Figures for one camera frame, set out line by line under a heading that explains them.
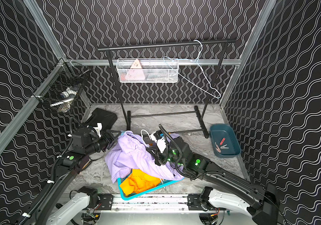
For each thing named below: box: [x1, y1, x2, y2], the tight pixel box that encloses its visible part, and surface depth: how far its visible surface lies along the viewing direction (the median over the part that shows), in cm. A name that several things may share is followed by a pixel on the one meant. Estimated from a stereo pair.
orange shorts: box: [120, 168, 161, 196], surface depth 78 cm
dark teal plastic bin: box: [209, 123, 242, 158], surface depth 97 cm
